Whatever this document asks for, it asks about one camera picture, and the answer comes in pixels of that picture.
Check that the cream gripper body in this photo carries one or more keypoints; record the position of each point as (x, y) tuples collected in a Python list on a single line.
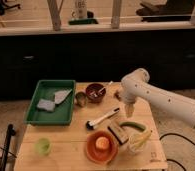
[(129, 109)]

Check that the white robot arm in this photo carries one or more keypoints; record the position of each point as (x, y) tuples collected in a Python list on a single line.
[(136, 83)]

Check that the clear cup with corn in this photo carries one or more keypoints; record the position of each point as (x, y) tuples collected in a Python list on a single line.
[(134, 151)]

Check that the small metal cup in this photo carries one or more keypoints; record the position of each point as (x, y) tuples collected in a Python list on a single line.
[(81, 99)]

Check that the green plastic cup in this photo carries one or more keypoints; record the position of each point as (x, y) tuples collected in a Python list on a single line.
[(42, 146)]

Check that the green cucumber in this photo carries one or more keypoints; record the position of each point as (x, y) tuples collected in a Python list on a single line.
[(135, 125)]

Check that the brown rectangular block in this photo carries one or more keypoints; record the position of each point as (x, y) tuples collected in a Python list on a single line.
[(119, 133)]

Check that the spoon in bowl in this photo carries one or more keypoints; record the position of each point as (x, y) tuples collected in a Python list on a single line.
[(95, 94)]

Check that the dark red bowl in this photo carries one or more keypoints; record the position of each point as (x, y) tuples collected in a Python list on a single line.
[(95, 87)]

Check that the orange fruit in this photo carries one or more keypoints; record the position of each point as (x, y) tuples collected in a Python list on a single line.
[(102, 143)]

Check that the orange plate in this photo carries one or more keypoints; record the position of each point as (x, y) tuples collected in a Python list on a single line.
[(100, 156)]

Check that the grey triangular cloth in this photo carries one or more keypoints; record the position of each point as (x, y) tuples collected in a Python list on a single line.
[(61, 95)]

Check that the grey sponge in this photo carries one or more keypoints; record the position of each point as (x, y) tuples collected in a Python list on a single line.
[(46, 105)]

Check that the green plastic tray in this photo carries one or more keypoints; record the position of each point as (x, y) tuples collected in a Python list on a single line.
[(62, 114)]

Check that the green book on shelf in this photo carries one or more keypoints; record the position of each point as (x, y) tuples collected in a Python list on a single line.
[(83, 21)]

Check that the white mug on shelf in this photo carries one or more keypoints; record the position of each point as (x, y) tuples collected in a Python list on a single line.
[(80, 9)]

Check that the black stand pole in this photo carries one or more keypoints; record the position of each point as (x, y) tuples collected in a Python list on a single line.
[(6, 158)]

